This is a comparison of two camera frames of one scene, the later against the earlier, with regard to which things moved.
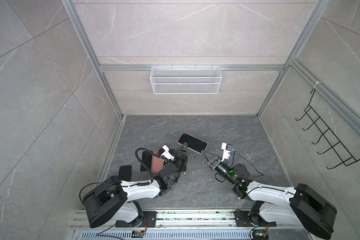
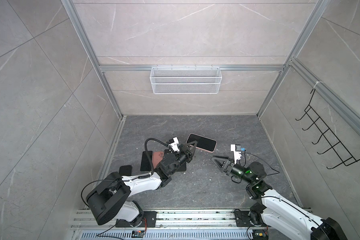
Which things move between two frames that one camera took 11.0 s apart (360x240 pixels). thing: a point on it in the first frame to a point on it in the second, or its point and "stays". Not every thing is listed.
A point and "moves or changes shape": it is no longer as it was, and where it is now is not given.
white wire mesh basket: (185, 80) stays
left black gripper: (180, 156) to (183, 149)
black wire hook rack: (346, 158) stays
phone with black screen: (125, 173) to (146, 163)
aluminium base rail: (185, 225) stays
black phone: (147, 157) to (125, 170)
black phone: (193, 143) moves or changes shape
